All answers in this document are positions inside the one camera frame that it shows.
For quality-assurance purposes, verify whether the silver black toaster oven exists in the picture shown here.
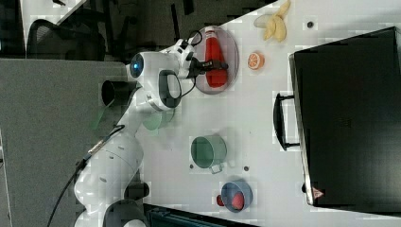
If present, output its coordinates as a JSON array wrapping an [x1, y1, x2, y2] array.
[[288, 26, 401, 217]]

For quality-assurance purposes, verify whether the peeled banana toy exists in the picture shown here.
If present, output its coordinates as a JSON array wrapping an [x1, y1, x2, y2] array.
[[253, 0, 291, 43]]

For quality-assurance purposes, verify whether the black office chair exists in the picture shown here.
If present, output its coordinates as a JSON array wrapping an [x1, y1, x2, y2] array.
[[26, 9, 106, 61]]

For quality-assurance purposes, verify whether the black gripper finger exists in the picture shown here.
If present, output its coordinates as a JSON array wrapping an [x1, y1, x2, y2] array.
[[201, 60, 229, 71]]

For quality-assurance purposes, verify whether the green mug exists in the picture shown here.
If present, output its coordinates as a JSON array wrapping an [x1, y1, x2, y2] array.
[[190, 134, 227, 174]]

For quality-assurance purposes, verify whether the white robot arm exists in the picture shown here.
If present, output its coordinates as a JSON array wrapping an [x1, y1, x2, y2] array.
[[74, 39, 228, 227]]

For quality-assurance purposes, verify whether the red ketchup bottle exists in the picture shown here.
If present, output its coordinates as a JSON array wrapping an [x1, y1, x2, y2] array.
[[205, 26, 228, 88]]

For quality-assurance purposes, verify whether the blue bowl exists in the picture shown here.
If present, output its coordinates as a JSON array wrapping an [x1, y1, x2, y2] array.
[[220, 179, 253, 213]]

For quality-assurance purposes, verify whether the lilac round plate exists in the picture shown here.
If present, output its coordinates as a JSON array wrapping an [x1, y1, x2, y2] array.
[[191, 26, 239, 95]]

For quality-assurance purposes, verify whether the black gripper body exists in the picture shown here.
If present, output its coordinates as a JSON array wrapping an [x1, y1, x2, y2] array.
[[188, 58, 206, 79]]

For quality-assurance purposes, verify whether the red strawberry toy in bowl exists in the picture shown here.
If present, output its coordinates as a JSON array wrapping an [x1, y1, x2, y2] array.
[[232, 192, 245, 210]]

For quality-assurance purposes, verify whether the orange slice toy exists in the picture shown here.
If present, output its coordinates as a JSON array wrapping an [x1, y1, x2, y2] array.
[[248, 52, 265, 70]]

